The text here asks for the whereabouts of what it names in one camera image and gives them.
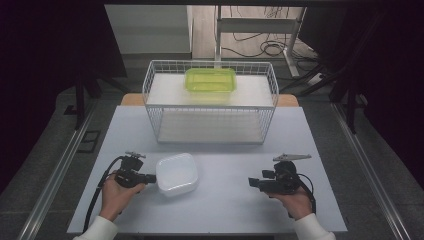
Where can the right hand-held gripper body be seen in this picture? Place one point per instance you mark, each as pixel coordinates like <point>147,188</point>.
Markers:
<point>286,178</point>

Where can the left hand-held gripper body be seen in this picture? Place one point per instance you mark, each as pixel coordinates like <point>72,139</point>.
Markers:
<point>128,173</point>

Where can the clear plastic food container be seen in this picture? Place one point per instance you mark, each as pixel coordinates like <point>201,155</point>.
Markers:
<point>176,173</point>

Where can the green plastic food container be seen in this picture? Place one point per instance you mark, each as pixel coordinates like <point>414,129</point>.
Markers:
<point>210,81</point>

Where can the person's left hand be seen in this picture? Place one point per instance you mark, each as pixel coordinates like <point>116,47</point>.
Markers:
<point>118,196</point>

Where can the person's right hand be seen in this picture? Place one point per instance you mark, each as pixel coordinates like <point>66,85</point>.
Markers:
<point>295,203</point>

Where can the wooden table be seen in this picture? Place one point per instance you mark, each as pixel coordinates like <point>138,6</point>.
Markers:
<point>131,100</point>

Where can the dark stand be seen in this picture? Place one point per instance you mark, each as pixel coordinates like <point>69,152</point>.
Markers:
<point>350,96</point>
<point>81,96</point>

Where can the white power strip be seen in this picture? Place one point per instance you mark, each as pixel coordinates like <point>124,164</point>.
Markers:
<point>315,79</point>

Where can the white cabinet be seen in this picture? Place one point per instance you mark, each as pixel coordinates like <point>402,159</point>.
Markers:
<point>150,30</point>

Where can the metal floor rail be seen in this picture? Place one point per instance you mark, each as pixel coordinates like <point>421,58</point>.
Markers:
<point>56,170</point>
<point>370,173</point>

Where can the white metal desk frame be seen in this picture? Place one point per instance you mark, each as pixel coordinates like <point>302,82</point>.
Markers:
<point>260,26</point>

